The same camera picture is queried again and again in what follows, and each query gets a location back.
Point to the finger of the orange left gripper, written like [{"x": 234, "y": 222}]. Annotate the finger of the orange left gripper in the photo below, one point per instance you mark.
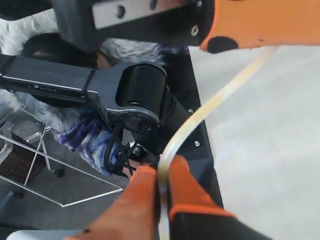
[{"x": 244, "y": 24}]

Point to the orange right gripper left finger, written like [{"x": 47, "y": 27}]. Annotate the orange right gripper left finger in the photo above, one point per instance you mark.
[{"x": 132, "y": 216}]

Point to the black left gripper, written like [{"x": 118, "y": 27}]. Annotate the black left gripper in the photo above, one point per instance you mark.
[{"x": 87, "y": 23}]

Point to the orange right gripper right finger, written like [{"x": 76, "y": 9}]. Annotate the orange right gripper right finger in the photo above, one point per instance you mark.
[{"x": 195, "y": 216}]

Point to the thin beige flexible strip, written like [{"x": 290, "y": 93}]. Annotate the thin beige flexible strip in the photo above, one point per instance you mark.
[{"x": 191, "y": 124}]

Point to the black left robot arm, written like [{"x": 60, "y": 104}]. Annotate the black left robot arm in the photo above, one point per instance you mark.
[{"x": 100, "y": 87}]

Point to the person in tie-dye jacket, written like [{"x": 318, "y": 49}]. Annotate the person in tie-dye jacket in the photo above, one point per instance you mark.
[{"x": 76, "y": 126}]

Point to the brown wicker basket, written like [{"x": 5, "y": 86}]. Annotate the brown wicker basket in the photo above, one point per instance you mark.
[{"x": 17, "y": 164}]

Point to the white wire frame cart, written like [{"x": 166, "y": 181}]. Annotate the white wire frame cart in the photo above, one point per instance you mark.
[{"x": 37, "y": 144}]

